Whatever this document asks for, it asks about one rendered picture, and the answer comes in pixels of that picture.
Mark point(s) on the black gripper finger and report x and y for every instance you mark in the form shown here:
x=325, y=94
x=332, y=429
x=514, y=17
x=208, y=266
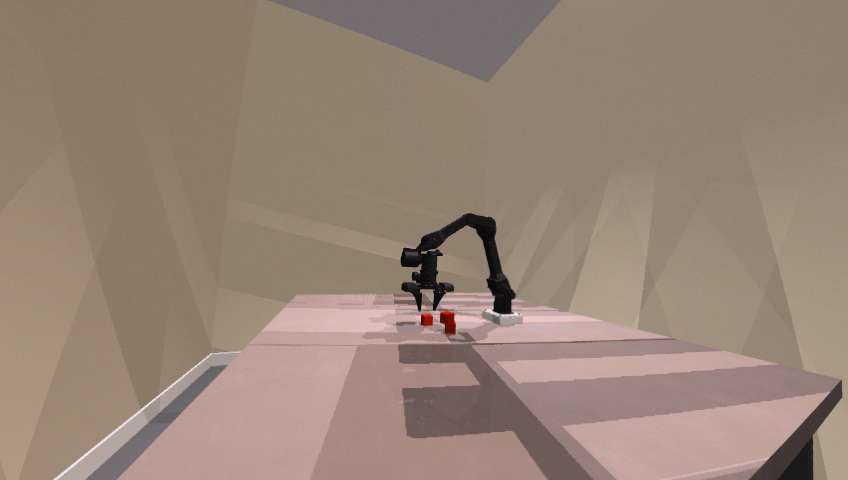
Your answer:
x=437, y=298
x=418, y=298

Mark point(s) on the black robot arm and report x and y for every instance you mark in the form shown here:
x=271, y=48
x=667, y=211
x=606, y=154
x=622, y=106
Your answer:
x=498, y=283

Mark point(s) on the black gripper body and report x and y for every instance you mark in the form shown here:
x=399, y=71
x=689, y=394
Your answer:
x=428, y=282

